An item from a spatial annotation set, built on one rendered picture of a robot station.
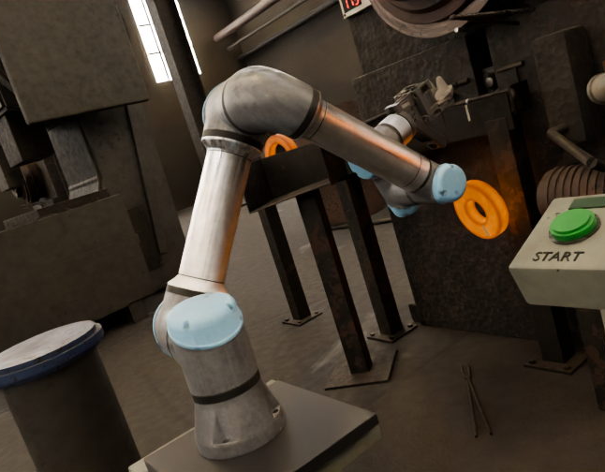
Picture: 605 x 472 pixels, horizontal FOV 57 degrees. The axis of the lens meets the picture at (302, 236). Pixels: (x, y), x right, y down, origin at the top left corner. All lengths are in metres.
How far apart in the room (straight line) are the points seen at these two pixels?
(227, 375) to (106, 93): 3.03
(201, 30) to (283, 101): 12.01
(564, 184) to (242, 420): 0.76
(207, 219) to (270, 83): 0.26
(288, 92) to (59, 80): 2.81
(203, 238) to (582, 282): 0.67
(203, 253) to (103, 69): 2.88
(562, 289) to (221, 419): 0.56
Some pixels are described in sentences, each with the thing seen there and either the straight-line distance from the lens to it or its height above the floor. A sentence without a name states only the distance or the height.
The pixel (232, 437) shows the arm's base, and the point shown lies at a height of 0.35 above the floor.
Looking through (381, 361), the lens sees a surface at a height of 0.01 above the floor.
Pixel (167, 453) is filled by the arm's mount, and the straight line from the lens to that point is 1.02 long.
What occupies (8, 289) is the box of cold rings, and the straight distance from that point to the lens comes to 3.23.
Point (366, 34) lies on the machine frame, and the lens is 1.87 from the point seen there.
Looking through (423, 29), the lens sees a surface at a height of 0.91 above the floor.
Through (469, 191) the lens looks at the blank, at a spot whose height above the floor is 0.50.
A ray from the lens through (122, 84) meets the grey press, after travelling 3.83.
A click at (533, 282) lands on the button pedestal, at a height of 0.56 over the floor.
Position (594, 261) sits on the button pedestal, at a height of 0.58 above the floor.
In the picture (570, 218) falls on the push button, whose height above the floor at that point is 0.61.
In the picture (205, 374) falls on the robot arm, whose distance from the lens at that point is 0.89.
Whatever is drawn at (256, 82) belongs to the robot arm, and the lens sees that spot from 0.96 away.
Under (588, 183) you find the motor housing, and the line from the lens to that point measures 1.19.
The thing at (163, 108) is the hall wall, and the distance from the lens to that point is 12.05.
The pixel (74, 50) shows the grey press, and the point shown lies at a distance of 3.77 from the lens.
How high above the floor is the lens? 0.76
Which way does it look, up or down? 10 degrees down
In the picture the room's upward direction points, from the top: 18 degrees counter-clockwise
